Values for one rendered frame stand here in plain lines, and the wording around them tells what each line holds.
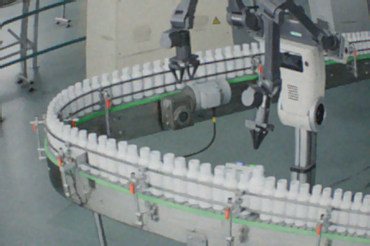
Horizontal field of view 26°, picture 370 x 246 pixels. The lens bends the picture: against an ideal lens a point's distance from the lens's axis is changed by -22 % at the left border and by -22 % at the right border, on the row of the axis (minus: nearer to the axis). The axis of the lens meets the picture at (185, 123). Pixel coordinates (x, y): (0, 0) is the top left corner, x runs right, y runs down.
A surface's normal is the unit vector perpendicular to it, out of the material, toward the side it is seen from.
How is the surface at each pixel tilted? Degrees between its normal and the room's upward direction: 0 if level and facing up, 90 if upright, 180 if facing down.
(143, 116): 90
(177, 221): 90
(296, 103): 90
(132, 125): 90
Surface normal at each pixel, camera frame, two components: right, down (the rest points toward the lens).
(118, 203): -0.65, 0.28
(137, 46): 0.52, 0.25
